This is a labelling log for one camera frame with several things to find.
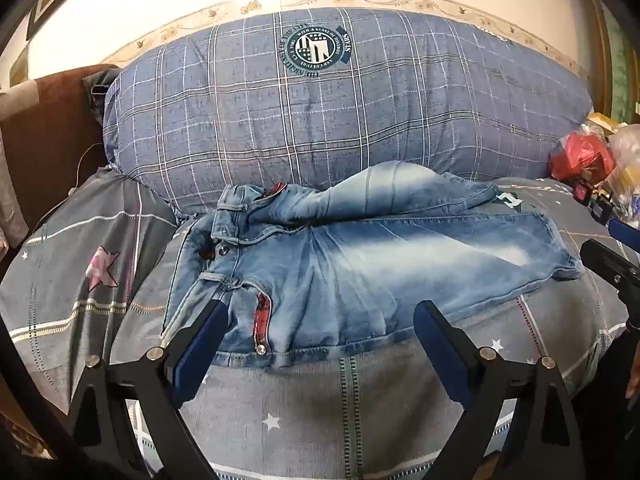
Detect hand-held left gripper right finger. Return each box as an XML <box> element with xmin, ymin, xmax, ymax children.
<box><xmin>413</xmin><ymin>300</ymin><xmax>582</xmax><ymax>480</ymax></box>

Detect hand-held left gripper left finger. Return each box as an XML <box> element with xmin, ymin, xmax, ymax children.
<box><xmin>65</xmin><ymin>299</ymin><xmax>231</xmax><ymax>480</ymax></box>

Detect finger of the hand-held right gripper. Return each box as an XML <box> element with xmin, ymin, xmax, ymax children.
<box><xmin>587</xmin><ymin>195</ymin><xmax>640</xmax><ymax>252</ymax></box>
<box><xmin>580</xmin><ymin>238</ymin><xmax>640</xmax><ymax>331</ymax></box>

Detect light blue denim pants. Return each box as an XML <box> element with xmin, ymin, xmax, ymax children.
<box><xmin>160</xmin><ymin>160</ymin><xmax>583</xmax><ymax>359</ymax></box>

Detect clear plastic bag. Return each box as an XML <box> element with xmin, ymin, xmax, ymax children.
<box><xmin>600</xmin><ymin>120</ymin><xmax>640</xmax><ymax>228</ymax></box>

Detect red bag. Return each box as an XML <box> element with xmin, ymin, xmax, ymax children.
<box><xmin>549</xmin><ymin>130</ymin><xmax>617</xmax><ymax>184</ymax></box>

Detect yellow box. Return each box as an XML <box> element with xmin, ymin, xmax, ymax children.
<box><xmin>586</xmin><ymin>111</ymin><xmax>622</xmax><ymax>137</ymax></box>

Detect grey star print bedsheet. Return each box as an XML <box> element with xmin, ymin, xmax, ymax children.
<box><xmin>0</xmin><ymin>165</ymin><xmax>632</xmax><ymax>480</ymax></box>

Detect pale pinkish cloth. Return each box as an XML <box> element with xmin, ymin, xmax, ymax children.
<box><xmin>0</xmin><ymin>80</ymin><xmax>40</xmax><ymax>257</ymax></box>

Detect blue plaid pillow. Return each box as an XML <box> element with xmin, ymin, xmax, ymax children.
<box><xmin>102</xmin><ymin>7</ymin><xmax>596</xmax><ymax>216</ymax></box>

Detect brown headboard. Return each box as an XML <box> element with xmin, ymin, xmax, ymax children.
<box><xmin>0</xmin><ymin>64</ymin><xmax>121</xmax><ymax>243</ymax></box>

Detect dark grey cloth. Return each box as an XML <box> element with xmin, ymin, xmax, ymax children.
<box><xmin>82</xmin><ymin>67</ymin><xmax>122</xmax><ymax>127</ymax></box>

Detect green door frame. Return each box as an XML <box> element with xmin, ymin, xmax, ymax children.
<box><xmin>592</xmin><ymin>0</ymin><xmax>640</xmax><ymax>128</ymax></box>

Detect thin white cable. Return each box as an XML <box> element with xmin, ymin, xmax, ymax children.
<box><xmin>37</xmin><ymin>142</ymin><xmax>103</xmax><ymax>221</ymax></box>

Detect dark picture frame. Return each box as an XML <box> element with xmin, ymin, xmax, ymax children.
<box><xmin>24</xmin><ymin>0</ymin><xmax>68</xmax><ymax>41</ymax></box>

